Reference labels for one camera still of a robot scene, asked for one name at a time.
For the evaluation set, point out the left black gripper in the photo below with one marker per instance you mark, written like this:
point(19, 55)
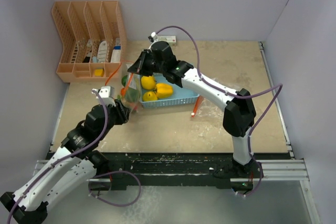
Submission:
point(122, 117)

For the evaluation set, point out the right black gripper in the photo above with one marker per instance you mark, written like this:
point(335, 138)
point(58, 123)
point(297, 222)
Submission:
point(139, 66)

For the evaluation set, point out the clear zip bag orange zipper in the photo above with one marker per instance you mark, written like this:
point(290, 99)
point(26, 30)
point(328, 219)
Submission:
point(128, 87)

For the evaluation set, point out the green orange fruit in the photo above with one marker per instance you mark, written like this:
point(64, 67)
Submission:
point(132, 95)

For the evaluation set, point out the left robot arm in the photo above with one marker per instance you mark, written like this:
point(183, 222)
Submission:
point(75, 160)

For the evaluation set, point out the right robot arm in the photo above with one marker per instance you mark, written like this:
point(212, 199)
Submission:
point(237, 106)

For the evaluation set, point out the white blue packet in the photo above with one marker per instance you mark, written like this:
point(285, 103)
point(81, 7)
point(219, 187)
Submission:
point(116, 52)

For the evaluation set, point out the small yellow pear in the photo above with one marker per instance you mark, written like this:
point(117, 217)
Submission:
point(149, 96)

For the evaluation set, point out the yellow bell pepper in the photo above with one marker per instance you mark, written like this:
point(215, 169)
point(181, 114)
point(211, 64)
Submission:
point(163, 90)

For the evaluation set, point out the white striped packet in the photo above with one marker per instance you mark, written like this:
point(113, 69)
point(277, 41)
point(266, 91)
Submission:
point(102, 52)

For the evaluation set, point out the yellow block in organizer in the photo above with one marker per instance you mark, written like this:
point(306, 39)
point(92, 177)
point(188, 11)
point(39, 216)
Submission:
point(98, 72)

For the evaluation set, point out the small white green box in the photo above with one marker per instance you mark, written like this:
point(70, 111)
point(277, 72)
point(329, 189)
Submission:
point(171, 40)

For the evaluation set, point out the blue plastic basket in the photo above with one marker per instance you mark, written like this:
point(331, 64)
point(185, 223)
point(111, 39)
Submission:
point(180, 96)

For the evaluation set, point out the black white packet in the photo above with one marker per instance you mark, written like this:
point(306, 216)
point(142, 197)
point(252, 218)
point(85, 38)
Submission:
point(88, 52)

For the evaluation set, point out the orange plastic file organizer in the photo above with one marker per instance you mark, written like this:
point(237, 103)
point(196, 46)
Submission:
point(94, 40)

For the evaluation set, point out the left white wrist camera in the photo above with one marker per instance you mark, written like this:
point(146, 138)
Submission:
point(104, 94)

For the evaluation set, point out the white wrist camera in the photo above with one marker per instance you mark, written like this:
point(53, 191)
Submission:
point(104, 94)
point(153, 38)

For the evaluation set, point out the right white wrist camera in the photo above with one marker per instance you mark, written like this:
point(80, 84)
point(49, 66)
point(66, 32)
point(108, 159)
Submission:
point(153, 38)

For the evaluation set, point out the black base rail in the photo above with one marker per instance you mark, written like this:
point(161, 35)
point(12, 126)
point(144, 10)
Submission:
point(177, 169)

